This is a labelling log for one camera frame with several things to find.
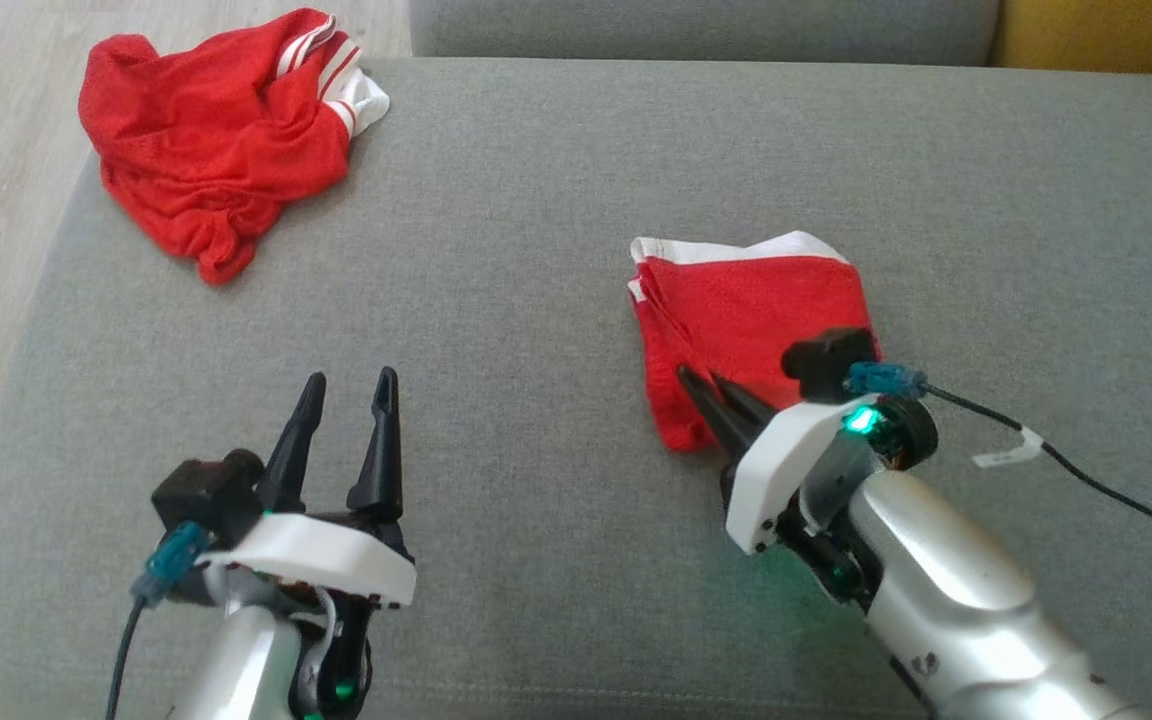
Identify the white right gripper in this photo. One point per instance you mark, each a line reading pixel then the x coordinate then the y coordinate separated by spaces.
pixel 771 470

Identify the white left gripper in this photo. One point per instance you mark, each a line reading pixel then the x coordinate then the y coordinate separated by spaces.
pixel 326 555

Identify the red shorts with white stripe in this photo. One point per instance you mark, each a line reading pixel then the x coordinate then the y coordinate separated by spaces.
pixel 736 310

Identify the red shirt with white sleeves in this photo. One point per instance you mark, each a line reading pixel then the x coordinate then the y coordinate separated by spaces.
pixel 206 150

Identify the grey sofa seat cushion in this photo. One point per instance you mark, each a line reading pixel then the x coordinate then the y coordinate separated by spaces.
pixel 556 560

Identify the grey sofa back cushion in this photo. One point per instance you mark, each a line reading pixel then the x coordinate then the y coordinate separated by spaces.
pixel 696 25

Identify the yellow sofa cushion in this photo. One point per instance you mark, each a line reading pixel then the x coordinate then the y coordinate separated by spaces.
pixel 1106 30

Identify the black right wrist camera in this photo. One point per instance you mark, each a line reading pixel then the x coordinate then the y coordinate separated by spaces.
pixel 829 360

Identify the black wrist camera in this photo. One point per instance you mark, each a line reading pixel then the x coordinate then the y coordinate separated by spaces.
pixel 829 360
pixel 206 495

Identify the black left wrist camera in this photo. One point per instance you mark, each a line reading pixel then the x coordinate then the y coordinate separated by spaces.
pixel 206 495

